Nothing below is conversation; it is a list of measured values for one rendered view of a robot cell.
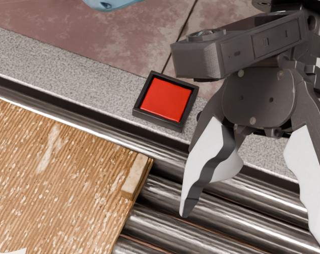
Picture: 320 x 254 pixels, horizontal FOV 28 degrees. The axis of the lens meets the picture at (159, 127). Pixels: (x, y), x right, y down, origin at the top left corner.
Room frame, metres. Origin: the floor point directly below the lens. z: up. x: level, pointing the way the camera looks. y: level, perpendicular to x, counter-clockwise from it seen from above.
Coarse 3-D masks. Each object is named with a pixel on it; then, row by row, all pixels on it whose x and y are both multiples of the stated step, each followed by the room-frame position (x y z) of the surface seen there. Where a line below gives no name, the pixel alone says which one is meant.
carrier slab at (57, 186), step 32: (0, 128) 0.42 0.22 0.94; (32, 128) 0.42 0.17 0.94; (64, 128) 0.43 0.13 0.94; (0, 160) 0.37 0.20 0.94; (32, 160) 0.37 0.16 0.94; (64, 160) 0.38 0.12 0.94; (96, 160) 0.39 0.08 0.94; (128, 160) 0.39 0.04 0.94; (0, 192) 0.32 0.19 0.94; (32, 192) 0.33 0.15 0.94; (64, 192) 0.34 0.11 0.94; (96, 192) 0.34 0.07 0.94; (0, 224) 0.28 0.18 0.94; (32, 224) 0.29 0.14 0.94; (64, 224) 0.29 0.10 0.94; (96, 224) 0.30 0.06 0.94
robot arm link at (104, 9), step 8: (88, 0) 0.37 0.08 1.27; (96, 0) 0.36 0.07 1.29; (104, 0) 0.35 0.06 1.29; (112, 0) 0.35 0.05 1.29; (120, 0) 0.36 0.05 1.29; (128, 0) 0.36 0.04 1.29; (136, 0) 0.37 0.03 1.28; (144, 0) 0.38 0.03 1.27; (96, 8) 0.36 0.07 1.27; (104, 8) 0.36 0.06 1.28; (112, 8) 0.35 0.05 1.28; (120, 8) 0.37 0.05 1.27
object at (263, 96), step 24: (264, 0) 0.35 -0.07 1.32; (288, 0) 0.35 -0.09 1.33; (312, 0) 0.34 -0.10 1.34; (312, 24) 0.35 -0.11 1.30; (312, 48) 0.33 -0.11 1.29; (240, 72) 0.30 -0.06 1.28; (264, 72) 0.30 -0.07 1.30; (288, 72) 0.29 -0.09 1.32; (312, 72) 0.29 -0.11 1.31; (240, 96) 0.29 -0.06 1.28; (264, 96) 0.28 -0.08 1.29; (288, 96) 0.27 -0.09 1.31; (240, 120) 0.27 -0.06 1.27; (264, 120) 0.26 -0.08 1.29; (288, 120) 0.26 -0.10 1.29
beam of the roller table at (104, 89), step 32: (0, 32) 0.59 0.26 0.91; (0, 64) 0.54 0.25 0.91; (32, 64) 0.54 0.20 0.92; (64, 64) 0.55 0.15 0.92; (96, 64) 0.56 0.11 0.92; (32, 96) 0.50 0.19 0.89; (64, 96) 0.49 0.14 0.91; (96, 96) 0.50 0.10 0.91; (128, 96) 0.51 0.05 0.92; (128, 128) 0.47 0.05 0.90; (160, 128) 0.46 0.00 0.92; (192, 128) 0.47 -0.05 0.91; (256, 160) 0.43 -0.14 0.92
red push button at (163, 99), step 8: (160, 80) 0.54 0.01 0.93; (152, 88) 0.52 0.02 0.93; (160, 88) 0.52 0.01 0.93; (168, 88) 0.52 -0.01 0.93; (176, 88) 0.53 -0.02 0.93; (184, 88) 0.53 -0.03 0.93; (152, 96) 0.51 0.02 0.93; (160, 96) 0.51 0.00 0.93; (168, 96) 0.51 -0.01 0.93; (176, 96) 0.51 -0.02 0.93; (184, 96) 0.51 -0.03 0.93; (144, 104) 0.49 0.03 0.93; (152, 104) 0.49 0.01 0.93; (160, 104) 0.49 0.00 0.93; (168, 104) 0.50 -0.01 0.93; (176, 104) 0.50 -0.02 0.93; (184, 104) 0.50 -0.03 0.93; (152, 112) 0.48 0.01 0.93; (160, 112) 0.48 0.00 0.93; (168, 112) 0.48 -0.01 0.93; (176, 112) 0.48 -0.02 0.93; (176, 120) 0.47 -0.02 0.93
